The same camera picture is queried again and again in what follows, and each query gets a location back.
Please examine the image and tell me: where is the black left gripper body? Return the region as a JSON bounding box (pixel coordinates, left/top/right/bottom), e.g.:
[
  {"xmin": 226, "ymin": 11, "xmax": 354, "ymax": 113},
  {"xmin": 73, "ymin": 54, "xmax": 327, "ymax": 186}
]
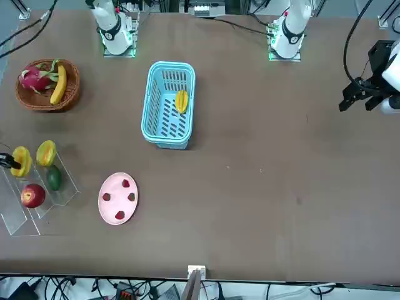
[{"xmin": 365, "ymin": 39, "xmax": 400, "ymax": 96}]

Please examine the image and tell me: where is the yellow star fruit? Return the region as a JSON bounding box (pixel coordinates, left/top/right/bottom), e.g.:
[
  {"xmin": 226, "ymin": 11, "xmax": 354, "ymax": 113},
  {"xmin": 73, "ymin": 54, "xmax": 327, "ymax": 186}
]
[
  {"xmin": 36, "ymin": 140, "xmax": 57, "ymax": 168},
  {"xmin": 10, "ymin": 146, "xmax": 33, "ymax": 179},
  {"xmin": 174, "ymin": 89, "xmax": 189, "ymax": 114}
]

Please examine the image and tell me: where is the clear acrylic display stand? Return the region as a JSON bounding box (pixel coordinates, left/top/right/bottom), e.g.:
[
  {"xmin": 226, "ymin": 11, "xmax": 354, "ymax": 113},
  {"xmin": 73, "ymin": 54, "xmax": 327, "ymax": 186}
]
[{"xmin": 0, "ymin": 146, "xmax": 82, "ymax": 237}]

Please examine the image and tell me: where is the brown wicker basket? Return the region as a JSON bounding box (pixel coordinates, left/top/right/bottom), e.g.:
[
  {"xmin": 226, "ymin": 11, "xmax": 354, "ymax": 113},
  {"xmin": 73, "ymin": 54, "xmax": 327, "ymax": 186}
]
[{"xmin": 15, "ymin": 58, "xmax": 81, "ymax": 112}]

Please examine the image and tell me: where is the blue plastic basket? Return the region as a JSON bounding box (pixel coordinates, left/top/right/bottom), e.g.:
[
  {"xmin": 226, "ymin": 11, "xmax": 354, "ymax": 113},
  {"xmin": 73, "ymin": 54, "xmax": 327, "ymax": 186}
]
[{"xmin": 140, "ymin": 61, "xmax": 197, "ymax": 150}]

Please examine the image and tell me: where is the red apple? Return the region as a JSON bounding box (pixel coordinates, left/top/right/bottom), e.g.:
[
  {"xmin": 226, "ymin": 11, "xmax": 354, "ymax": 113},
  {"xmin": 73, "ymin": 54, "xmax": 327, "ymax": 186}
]
[{"xmin": 20, "ymin": 183, "xmax": 46, "ymax": 209}]

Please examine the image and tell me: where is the green avocado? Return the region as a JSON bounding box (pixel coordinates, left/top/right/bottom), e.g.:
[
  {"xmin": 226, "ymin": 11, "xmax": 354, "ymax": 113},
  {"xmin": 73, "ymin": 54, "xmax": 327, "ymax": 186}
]
[{"xmin": 46, "ymin": 164, "xmax": 63, "ymax": 191}]

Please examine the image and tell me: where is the pink dragon fruit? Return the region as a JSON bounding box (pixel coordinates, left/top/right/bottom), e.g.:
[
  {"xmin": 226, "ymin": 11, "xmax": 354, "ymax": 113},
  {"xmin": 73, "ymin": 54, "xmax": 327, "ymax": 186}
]
[{"xmin": 18, "ymin": 59, "xmax": 60, "ymax": 94}]

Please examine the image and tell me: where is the yellow banana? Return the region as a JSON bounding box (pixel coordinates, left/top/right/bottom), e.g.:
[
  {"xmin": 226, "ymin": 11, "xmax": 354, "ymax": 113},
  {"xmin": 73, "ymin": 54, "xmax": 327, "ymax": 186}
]
[{"xmin": 49, "ymin": 64, "xmax": 68, "ymax": 106}]

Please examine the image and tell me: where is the pink round plate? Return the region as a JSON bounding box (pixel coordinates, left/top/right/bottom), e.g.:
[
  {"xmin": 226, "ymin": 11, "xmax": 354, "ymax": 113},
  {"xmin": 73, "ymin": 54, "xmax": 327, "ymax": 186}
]
[{"xmin": 97, "ymin": 172, "xmax": 139, "ymax": 225}]

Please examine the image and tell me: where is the black power adapter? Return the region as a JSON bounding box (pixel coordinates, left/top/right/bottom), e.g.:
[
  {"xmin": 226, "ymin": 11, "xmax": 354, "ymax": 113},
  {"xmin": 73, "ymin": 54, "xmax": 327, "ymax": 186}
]
[{"xmin": 5, "ymin": 281, "xmax": 38, "ymax": 300}]

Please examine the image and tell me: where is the red and black device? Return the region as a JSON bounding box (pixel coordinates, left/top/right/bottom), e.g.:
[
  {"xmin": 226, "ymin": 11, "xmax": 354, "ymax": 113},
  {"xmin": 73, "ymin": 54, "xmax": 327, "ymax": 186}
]
[{"xmin": 115, "ymin": 281, "xmax": 137, "ymax": 300}]

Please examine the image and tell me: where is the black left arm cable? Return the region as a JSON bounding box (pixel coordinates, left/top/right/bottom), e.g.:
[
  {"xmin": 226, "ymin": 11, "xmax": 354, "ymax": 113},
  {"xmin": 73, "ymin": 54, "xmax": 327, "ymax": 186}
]
[{"xmin": 342, "ymin": 0, "xmax": 374, "ymax": 84}]

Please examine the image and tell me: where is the aluminium frame profile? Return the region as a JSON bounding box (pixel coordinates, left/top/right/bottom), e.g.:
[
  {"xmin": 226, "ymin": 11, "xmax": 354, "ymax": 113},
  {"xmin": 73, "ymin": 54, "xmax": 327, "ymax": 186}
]
[
  {"xmin": 377, "ymin": 0, "xmax": 400, "ymax": 29},
  {"xmin": 11, "ymin": 0, "xmax": 32, "ymax": 20}
]

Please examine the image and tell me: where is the black cable across table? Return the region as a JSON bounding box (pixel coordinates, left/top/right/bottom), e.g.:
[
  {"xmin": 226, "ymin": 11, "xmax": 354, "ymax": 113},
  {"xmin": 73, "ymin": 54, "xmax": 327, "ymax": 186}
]
[{"xmin": 214, "ymin": 17, "xmax": 270, "ymax": 34}]

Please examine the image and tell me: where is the white table edge bracket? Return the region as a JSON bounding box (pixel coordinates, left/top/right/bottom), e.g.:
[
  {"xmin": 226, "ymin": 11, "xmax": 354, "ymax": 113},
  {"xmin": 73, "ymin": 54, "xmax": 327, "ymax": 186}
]
[{"xmin": 187, "ymin": 264, "xmax": 207, "ymax": 279}]

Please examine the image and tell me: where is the aluminium camera post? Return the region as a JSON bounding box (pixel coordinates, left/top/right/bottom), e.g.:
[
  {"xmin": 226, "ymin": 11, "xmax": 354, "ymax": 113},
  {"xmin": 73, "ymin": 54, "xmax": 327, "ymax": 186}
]
[{"xmin": 182, "ymin": 269, "xmax": 203, "ymax": 300}]

